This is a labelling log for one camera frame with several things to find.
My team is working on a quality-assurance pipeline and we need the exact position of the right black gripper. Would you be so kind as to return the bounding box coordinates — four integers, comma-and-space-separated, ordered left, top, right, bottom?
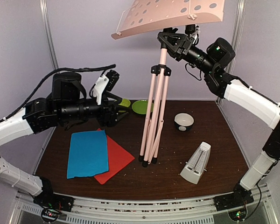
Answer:
158, 30, 218, 74

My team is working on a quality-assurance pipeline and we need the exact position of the pink music stand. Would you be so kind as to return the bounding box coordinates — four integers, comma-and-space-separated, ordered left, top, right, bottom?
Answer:
112, 0, 224, 167

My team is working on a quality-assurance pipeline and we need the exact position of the blue paper sheet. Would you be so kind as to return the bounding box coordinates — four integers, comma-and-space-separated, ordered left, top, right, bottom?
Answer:
67, 130, 109, 179

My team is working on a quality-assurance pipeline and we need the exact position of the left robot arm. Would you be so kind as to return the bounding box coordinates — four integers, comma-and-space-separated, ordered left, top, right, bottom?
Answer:
0, 70, 126, 213

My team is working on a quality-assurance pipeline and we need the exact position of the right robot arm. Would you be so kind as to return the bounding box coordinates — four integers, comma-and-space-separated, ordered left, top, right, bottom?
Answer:
157, 31, 280, 211

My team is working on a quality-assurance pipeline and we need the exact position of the lime green bowl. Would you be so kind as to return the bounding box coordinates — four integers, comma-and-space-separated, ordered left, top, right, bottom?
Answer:
119, 98, 131, 108

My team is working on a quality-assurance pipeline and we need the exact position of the green plate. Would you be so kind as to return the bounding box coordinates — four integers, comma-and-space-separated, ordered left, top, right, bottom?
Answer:
132, 100, 148, 115

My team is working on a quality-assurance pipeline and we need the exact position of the red paper sheet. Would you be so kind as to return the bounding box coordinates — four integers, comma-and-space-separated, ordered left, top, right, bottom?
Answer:
94, 135, 135, 185

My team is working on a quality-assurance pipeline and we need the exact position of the dark bowl white inside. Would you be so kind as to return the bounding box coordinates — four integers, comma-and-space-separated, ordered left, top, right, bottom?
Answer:
174, 113, 195, 132

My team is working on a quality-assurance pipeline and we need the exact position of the white metronome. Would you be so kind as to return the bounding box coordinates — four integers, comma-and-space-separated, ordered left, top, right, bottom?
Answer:
180, 141, 211, 184

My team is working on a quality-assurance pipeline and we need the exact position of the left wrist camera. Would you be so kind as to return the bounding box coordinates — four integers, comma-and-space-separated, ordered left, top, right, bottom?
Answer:
89, 70, 119, 105

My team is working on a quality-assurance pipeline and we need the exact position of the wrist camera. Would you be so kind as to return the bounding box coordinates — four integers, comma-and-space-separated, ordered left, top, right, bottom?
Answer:
89, 70, 119, 105
185, 24, 200, 45

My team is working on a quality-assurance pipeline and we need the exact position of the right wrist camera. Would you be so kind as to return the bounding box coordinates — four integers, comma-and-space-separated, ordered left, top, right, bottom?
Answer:
185, 24, 200, 45

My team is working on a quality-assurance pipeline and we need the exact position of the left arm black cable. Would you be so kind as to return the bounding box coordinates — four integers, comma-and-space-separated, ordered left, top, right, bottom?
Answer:
0, 64, 117, 126

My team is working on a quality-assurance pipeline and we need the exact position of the right aluminium post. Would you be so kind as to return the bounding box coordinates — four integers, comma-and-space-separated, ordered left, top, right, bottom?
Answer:
216, 0, 247, 106

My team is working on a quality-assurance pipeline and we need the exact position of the aluminium post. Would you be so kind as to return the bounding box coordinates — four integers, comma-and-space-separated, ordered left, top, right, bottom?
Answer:
39, 0, 59, 69
216, 0, 247, 106

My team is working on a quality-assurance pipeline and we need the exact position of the left aluminium post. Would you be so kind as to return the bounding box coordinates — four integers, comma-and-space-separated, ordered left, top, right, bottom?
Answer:
39, 0, 59, 69

